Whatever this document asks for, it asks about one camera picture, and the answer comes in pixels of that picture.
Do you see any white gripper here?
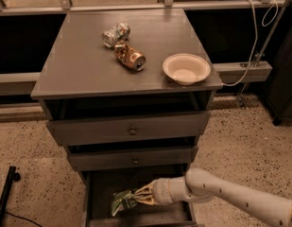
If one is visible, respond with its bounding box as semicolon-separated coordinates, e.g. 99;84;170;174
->
135;177;214;205

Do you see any green jalapeno chip bag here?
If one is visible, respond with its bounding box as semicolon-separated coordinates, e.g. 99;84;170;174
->
112;190;142;217

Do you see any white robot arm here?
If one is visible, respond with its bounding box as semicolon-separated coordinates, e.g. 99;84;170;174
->
135;167;292;227

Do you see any grey open bottom drawer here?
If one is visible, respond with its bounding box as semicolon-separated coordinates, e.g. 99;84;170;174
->
81;165;198;227

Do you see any grey middle drawer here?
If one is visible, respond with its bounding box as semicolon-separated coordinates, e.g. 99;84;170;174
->
68;146;198;171

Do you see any grey top drawer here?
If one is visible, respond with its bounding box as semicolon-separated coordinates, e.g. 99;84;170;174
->
47;111;210;146

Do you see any grey wooden drawer cabinet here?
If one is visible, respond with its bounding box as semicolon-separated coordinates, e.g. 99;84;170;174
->
31;9;222;227

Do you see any white paper bowl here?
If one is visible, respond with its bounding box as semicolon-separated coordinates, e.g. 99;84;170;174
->
163;53;211;85

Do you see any crushed brown soda can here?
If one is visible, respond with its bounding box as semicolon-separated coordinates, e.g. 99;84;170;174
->
114;41;146;72

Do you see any black bar on floor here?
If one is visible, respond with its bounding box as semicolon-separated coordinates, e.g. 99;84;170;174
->
0;166;21;227

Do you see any dark cabinet at right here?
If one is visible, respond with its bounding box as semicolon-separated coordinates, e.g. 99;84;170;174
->
266;26;292;126

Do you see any crushed silver soda can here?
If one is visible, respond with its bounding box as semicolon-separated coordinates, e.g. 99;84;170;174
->
102;23;130;48

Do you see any black floor cable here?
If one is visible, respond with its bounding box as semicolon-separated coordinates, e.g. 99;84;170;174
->
3;210;44;227

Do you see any metal railing frame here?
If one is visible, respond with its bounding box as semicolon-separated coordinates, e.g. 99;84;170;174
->
0;0;292;98

